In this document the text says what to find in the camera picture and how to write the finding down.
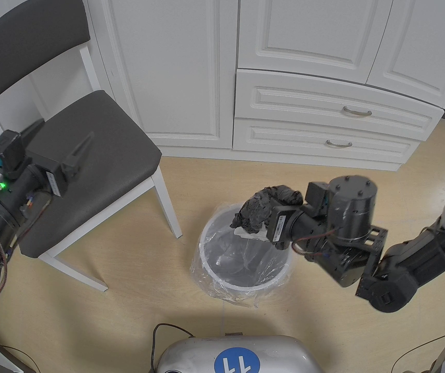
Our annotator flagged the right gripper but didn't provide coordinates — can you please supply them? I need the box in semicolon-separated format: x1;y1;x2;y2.
266;204;326;251

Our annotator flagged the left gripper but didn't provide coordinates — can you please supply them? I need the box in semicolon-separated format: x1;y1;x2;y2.
11;131;95;209

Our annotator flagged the black and white plastic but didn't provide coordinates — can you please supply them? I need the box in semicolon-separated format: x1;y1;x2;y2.
231;184;305;241

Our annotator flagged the clear plastic bag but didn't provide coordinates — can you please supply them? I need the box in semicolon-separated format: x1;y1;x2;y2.
189;202;296;311

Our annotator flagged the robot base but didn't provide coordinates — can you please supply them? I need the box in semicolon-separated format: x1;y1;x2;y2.
156;333;326;373

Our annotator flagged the white trash bin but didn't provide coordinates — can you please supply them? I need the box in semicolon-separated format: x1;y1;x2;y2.
198;204;295;291

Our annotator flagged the white chair with grey cushions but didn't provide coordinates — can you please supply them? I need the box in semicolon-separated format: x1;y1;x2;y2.
0;0;184;291

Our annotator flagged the white wardrobe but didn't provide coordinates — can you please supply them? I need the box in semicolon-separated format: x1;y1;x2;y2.
81;0;445;172

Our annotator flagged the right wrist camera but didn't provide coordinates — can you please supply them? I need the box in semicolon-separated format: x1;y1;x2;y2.
304;181;331;213

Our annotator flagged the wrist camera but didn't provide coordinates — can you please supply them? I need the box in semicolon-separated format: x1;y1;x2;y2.
0;130;25;180
304;181;331;213

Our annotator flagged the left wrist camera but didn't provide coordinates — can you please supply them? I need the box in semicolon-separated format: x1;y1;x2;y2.
0;130;25;180

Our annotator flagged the black cable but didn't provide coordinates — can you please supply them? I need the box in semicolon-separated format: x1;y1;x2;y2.
395;331;445;373
150;323;197;373

